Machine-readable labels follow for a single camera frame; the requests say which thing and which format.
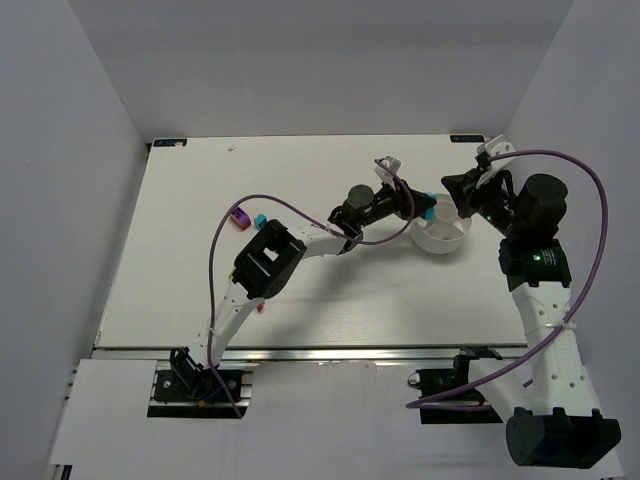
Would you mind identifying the white round divided container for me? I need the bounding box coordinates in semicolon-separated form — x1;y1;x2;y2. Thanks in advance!
409;193;472;255

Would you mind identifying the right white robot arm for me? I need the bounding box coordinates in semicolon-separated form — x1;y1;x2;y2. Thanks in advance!
442;169;621;469

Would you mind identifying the purple cable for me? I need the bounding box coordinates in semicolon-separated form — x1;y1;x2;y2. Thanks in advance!
404;149;610;411
204;158;419;419

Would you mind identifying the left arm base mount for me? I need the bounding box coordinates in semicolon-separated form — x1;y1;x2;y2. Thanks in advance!
147;348;249;420

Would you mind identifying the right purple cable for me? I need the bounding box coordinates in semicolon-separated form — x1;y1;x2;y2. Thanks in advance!
404;149;610;411

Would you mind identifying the large cyan lego brick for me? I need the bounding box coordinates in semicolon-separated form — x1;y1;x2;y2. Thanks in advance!
421;192;437;221

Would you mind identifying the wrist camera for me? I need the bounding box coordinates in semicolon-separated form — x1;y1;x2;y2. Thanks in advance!
374;156;401;188
475;134;515;172

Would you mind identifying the left blue table label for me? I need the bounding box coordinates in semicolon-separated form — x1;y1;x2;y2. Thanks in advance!
152;138;187;148

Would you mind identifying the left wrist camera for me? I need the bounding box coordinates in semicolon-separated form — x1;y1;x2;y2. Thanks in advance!
374;156;401;188

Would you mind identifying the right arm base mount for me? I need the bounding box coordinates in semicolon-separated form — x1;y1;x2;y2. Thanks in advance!
407;347;503;425

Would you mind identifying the blue table label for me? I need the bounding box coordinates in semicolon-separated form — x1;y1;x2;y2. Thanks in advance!
152;138;187;148
449;134;485;143

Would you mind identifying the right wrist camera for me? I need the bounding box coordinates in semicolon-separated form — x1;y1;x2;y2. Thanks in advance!
475;134;515;172

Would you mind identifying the right blue table label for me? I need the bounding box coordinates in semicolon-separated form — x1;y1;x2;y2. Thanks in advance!
449;134;485;143

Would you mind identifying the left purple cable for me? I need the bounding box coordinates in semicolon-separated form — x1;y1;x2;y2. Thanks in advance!
204;158;419;419

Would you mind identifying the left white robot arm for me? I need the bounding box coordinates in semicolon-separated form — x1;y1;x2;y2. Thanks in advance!
170;179;436;401

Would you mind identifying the purple and pink lego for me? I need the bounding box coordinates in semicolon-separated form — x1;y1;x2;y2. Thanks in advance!
229;207;252;231

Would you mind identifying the small cyan lego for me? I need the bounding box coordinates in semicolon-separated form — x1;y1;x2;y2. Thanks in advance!
253;214;267;230

